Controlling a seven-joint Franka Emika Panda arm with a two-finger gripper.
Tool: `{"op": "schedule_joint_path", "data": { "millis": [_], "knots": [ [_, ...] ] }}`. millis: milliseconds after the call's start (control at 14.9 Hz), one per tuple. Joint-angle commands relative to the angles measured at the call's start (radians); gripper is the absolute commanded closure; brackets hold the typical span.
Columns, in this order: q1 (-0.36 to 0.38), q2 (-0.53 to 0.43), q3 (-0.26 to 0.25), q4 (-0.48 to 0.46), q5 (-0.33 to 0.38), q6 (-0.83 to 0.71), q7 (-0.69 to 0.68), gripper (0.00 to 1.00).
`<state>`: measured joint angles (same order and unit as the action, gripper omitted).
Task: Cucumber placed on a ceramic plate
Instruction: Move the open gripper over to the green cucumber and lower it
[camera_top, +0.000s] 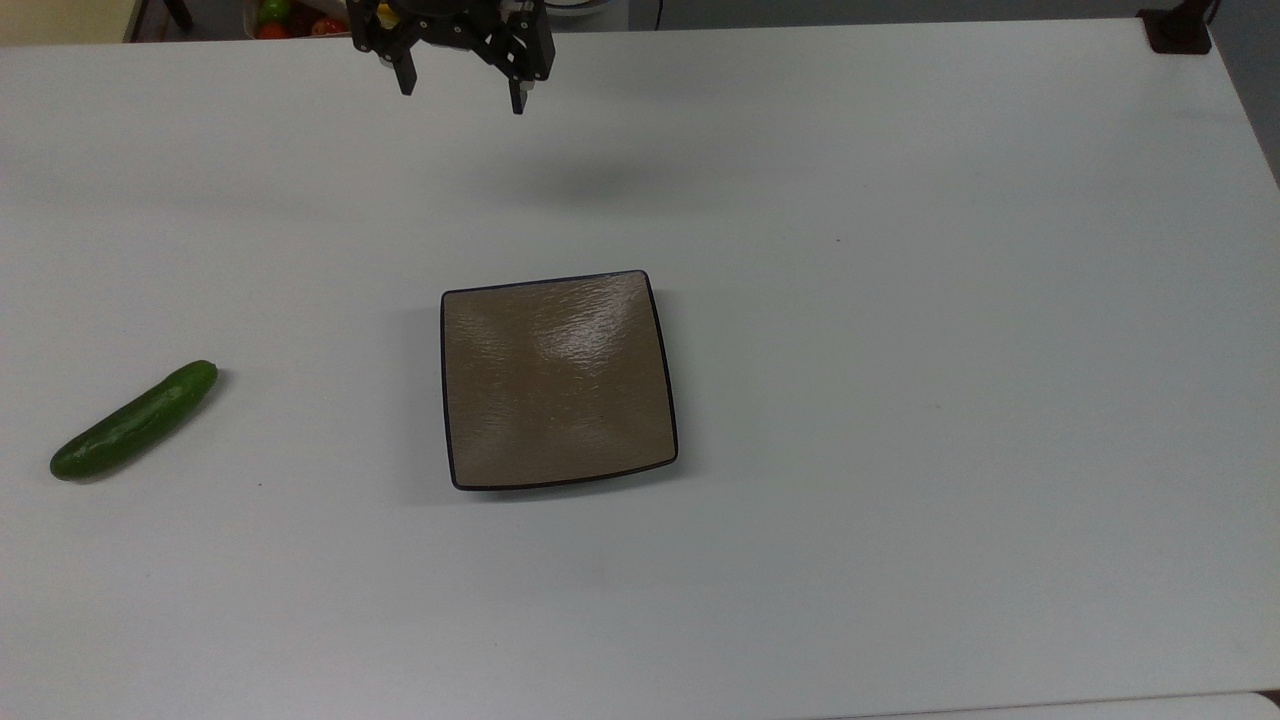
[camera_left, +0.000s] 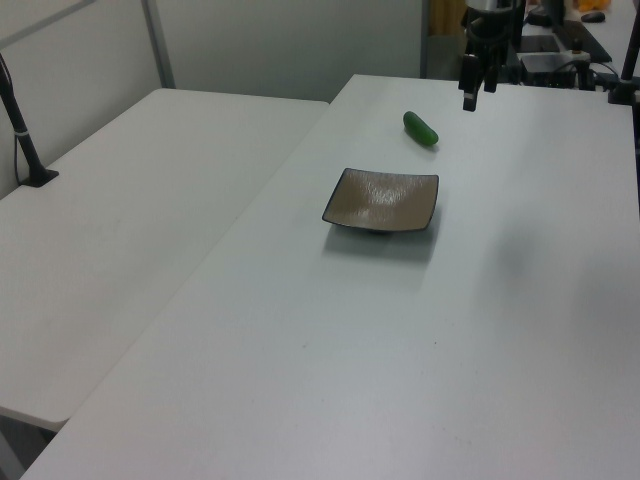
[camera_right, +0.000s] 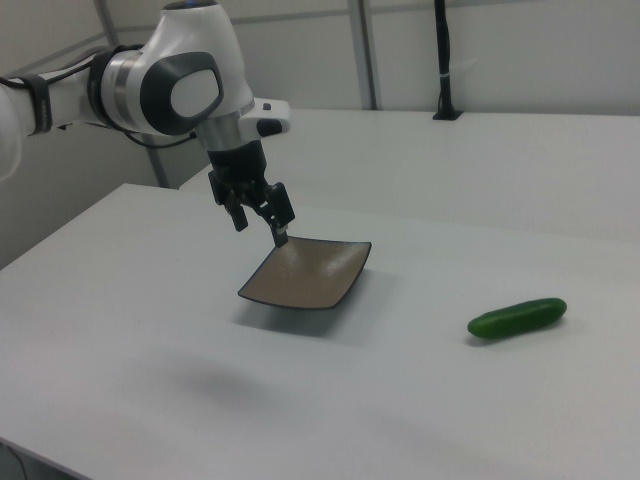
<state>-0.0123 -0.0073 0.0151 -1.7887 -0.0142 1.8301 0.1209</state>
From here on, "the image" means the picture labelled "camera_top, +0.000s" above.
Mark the black table clamp mount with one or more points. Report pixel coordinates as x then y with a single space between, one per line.
1177 28

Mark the light wooden furniture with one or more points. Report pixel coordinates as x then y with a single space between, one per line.
65 20

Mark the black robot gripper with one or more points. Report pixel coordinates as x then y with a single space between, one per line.
450 30

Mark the box of toy fruits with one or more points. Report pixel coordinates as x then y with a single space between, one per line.
290 20

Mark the square brown ceramic plate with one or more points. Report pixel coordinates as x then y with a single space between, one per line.
556 380

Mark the green cucumber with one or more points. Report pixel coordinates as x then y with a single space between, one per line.
135 421

